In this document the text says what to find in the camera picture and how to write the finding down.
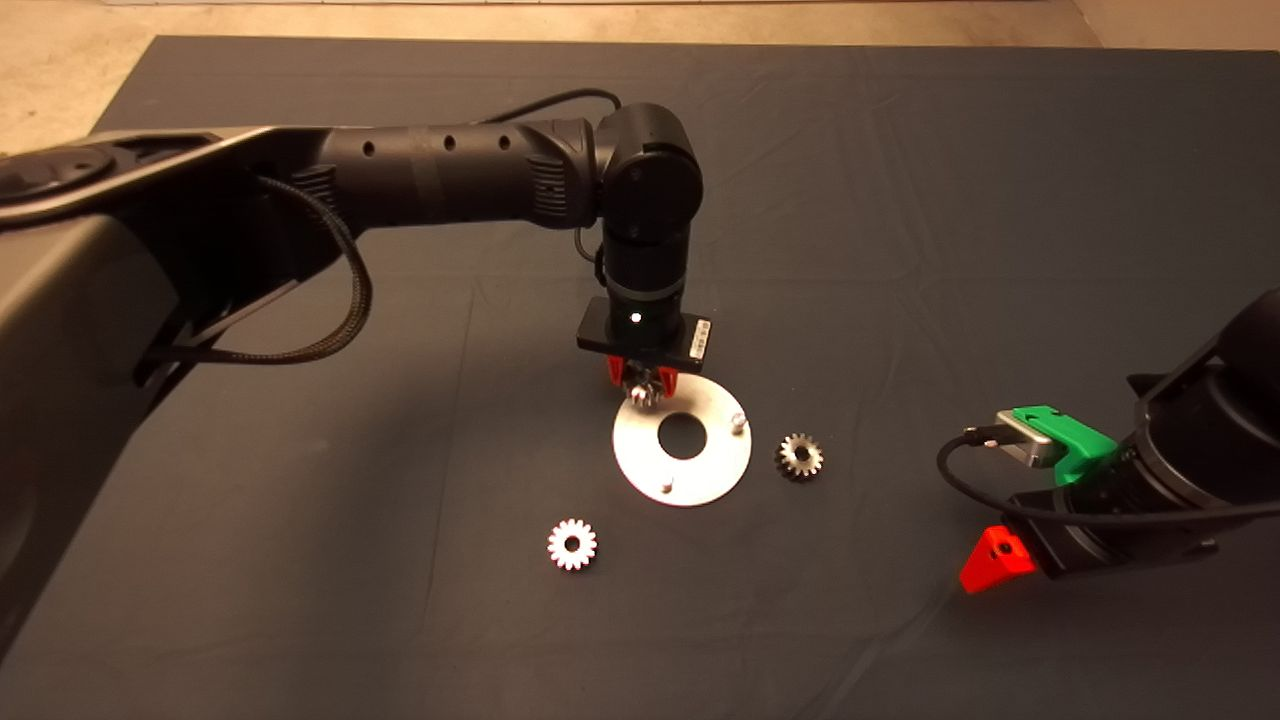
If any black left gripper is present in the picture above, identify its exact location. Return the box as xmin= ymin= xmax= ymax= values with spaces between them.
xmin=577 ymin=290 xmax=713 ymax=397

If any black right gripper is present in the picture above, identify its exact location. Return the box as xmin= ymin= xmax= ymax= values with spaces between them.
xmin=958 ymin=458 xmax=1221 ymax=594

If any round metal carrier plate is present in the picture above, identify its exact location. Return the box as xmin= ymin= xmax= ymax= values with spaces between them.
xmin=613 ymin=375 xmax=754 ymax=508

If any bright steel planetary gear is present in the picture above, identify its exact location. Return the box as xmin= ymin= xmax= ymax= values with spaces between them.
xmin=547 ymin=517 xmax=599 ymax=572

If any dark grey table cloth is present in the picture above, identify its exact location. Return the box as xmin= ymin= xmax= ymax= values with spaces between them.
xmin=0 ymin=35 xmax=1280 ymax=720

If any black camera cable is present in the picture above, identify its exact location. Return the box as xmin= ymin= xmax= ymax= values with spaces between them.
xmin=937 ymin=426 xmax=1280 ymax=523

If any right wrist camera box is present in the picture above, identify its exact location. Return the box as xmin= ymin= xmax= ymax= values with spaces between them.
xmin=997 ymin=410 xmax=1059 ymax=469

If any right green camera mount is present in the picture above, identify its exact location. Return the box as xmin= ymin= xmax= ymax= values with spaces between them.
xmin=1010 ymin=403 xmax=1119 ymax=488

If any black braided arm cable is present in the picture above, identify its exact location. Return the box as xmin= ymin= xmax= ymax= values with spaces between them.
xmin=135 ymin=175 xmax=374 ymax=366

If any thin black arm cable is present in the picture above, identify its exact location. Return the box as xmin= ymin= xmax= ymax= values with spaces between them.
xmin=480 ymin=88 xmax=621 ymax=126

